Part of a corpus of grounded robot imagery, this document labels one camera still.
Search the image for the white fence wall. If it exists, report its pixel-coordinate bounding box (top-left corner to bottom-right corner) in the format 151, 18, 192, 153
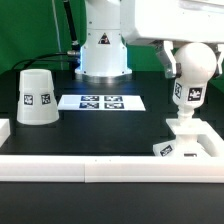
0, 155, 224, 183
0, 119, 11, 147
198, 122, 224, 158

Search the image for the black cable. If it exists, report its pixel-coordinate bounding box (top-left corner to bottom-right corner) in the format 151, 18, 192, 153
11, 52, 81, 71

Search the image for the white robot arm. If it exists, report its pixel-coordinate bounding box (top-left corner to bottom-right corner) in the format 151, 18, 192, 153
76, 0, 224, 80

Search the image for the white marker sheet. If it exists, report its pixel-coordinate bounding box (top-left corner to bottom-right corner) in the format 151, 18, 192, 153
58, 95, 145, 111

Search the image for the white right fence wall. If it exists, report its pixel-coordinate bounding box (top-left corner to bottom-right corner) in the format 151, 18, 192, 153
198, 122, 224, 158

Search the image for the white lamp base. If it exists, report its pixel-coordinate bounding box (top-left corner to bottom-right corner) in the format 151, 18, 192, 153
153, 119, 210, 158

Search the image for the white lamp shade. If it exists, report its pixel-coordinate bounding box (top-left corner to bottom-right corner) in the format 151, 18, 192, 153
17, 69, 59, 125

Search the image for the white lamp bulb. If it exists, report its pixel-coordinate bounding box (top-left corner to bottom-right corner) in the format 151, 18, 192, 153
173, 43, 217, 123

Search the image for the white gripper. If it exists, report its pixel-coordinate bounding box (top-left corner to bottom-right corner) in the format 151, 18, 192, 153
120, 0, 224, 79

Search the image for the white left fence wall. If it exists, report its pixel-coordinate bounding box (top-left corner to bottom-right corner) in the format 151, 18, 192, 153
0, 119, 11, 147

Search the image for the white front fence wall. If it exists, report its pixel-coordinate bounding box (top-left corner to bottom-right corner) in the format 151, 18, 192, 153
0, 155, 224, 183

